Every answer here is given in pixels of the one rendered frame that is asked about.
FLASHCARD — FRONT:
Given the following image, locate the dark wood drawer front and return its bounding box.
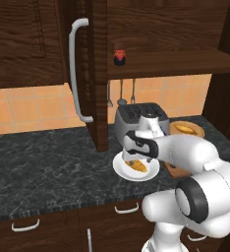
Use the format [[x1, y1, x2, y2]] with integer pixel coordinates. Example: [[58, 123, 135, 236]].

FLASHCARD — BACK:
[[79, 196, 154, 230], [0, 210, 82, 252]]

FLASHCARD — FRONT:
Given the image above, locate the silver drawer handle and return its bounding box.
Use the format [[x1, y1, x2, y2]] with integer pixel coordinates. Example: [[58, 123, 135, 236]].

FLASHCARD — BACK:
[[11, 219, 41, 233], [187, 232, 207, 243], [114, 202, 141, 216]]

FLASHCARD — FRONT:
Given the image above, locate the silver vertical door handle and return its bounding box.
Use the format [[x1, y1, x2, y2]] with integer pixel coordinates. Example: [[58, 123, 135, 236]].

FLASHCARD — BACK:
[[86, 227, 93, 252]]

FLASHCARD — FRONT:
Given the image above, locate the golden croissant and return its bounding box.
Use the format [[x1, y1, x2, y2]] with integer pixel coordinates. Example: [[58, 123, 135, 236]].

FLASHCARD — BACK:
[[125, 159, 148, 174]]

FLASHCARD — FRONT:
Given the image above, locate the red lidded jam jar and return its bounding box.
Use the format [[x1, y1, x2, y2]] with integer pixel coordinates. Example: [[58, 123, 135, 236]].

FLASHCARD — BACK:
[[113, 49, 127, 67]]

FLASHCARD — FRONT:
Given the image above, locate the silver black toaster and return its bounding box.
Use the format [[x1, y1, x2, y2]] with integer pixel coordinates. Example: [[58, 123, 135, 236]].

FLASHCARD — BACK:
[[114, 102, 171, 150]]

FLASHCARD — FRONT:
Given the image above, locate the brown wooden cutting board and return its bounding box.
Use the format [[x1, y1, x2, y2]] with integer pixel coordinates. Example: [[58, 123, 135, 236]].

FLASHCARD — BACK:
[[162, 159, 194, 179]]

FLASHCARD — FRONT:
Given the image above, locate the white round plate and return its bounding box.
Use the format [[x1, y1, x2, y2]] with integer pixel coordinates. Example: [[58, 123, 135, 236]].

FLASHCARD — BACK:
[[112, 151, 161, 182]]

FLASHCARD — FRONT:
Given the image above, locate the round wooden plate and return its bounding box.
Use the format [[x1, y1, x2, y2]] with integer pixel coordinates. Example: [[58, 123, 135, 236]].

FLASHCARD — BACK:
[[168, 120, 206, 140]]

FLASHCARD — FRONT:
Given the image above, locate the open dark wood cabinet door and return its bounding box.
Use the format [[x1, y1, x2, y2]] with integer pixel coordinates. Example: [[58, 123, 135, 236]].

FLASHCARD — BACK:
[[56, 0, 109, 154]]

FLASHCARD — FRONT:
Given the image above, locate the dark wood cabinet shelf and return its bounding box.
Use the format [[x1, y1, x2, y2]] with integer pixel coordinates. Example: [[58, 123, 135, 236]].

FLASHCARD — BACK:
[[107, 45, 230, 81]]

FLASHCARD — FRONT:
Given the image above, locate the yellow pastry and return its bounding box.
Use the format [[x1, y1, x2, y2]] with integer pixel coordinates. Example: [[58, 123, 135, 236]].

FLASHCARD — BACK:
[[175, 123, 199, 136]]

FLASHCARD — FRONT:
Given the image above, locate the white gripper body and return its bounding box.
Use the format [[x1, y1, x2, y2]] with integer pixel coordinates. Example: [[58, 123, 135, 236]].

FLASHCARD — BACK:
[[121, 148, 154, 164]]

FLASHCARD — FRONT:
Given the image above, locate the long silver door handle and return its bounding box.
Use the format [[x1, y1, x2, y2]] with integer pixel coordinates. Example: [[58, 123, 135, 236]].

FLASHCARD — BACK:
[[68, 18, 95, 124]]

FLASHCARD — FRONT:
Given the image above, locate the dark wood lower cabinet door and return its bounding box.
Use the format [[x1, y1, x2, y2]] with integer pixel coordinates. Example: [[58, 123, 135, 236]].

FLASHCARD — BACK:
[[84, 222, 155, 252]]

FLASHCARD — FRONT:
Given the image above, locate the closed dark wood cabinet door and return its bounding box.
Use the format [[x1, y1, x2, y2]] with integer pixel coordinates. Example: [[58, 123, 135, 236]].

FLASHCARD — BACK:
[[0, 0, 68, 90]]

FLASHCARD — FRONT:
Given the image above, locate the hanging metal utensil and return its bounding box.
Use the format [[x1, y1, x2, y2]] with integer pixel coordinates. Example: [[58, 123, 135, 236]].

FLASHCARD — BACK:
[[106, 80, 114, 108], [117, 78, 128, 106], [129, 78, 137, 105]]

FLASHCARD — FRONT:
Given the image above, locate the dark wood tall side panel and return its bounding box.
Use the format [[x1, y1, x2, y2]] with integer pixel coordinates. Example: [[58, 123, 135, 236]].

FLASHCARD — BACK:
[[201, 6, 230, 151]]

